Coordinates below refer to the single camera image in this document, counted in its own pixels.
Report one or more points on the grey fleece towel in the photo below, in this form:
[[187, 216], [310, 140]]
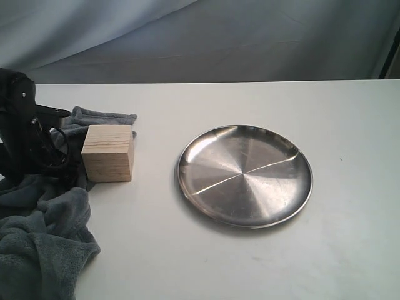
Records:
[[45, 241]]

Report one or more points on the light wooden cube block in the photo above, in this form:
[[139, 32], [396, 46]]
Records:
[[108, 153]]

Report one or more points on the round stainless steel plate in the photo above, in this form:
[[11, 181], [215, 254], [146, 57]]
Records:
[[244, 176]]

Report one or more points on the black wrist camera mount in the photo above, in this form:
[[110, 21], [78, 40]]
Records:
[[51, 117]]

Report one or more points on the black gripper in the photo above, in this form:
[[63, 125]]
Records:
[[27, 147]]

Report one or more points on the grey backdrop cloth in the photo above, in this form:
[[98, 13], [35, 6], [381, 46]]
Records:
[[72, 42]]

